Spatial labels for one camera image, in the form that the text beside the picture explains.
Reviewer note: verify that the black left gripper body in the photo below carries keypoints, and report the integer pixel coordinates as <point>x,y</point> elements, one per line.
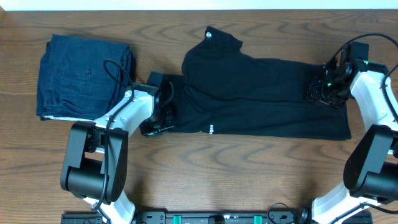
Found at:
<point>165,122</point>

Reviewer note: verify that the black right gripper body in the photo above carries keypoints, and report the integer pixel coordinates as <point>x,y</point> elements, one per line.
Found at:
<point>330,93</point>

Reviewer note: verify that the black t-shirt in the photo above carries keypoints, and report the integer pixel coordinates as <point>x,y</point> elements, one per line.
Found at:
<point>223,91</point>

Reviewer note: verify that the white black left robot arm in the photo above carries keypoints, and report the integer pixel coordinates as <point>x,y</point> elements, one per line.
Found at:
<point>95,163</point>

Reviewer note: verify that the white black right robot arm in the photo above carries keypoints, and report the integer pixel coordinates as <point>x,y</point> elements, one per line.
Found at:
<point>369,181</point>

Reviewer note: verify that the folded dark blue jeans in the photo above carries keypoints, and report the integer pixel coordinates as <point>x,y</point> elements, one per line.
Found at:
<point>82,78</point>

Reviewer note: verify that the folded white garment under jeans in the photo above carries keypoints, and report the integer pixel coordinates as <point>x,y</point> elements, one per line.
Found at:
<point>43,118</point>

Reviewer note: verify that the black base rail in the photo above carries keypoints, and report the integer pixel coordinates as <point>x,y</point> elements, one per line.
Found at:
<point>205,218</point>

